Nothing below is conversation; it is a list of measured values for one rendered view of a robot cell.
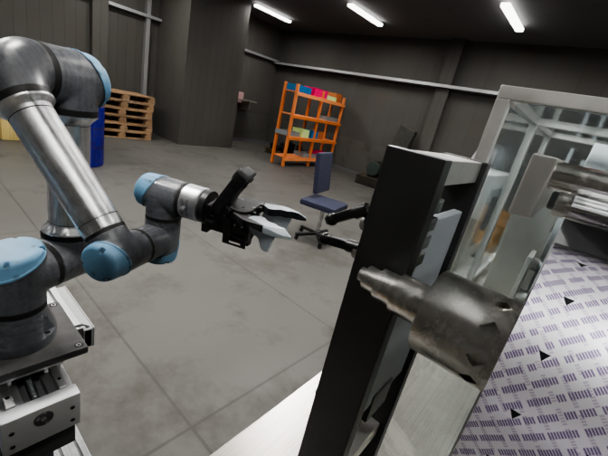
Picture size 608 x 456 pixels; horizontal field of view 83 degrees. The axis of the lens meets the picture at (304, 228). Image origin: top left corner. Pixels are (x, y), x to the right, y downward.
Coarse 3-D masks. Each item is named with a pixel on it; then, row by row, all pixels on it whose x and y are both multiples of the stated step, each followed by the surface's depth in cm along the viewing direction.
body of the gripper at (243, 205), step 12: (204, 192) 71; (216, 192) 73; (204, 204) 70; (228, 204) 69; (240, 204) 69; (252, 204) 70; (204, 216) 71; (216, 216) 72; (228, 216) 69; (204, 228) 73; (216, 228) 72; (228, 228) 69; (240, 228) 69; (228, 240) 70; (240, 240) 71
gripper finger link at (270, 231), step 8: (256, 216) 67; (264, 224) 64; (272, 224) 65; (256, 232) 67; (264, 232) 64; (272, 232) 64; (280, 232) 64; (264, 240) 66; (272, 240) 65; (264, 248) 67
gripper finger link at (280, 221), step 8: (264, 208) 72; (272, 208) 72; (280, 208) 72; (288, 208) 73; (264, 216) 73; (272, 216) 73; (280, 216) 73; (288, 216) 72; (296, 216) 72; (304, 216) 72; (280, 224) 74; (288, 224) 74
